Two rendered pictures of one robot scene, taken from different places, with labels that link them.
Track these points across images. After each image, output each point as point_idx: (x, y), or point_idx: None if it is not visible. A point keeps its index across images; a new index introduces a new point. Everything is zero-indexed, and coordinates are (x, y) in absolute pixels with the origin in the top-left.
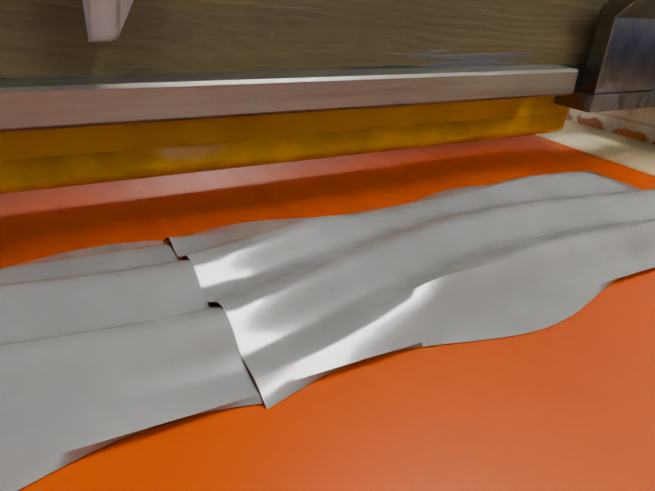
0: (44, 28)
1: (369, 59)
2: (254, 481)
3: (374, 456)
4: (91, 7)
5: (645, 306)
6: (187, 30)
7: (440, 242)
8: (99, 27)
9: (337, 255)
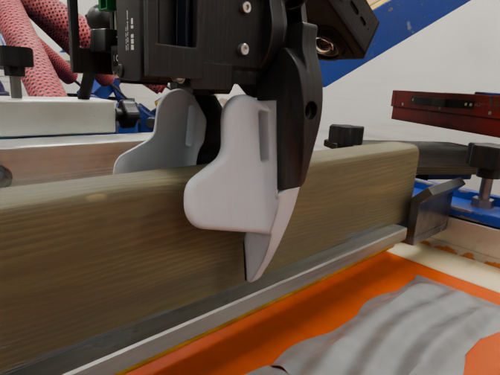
0: (217, 273)
1: (327, 245)
2: None
3: None
4: (257, 271)
5: (485, 364)
6: None
7: (394, 345)
8: (256, 277)
9: (363, 364)
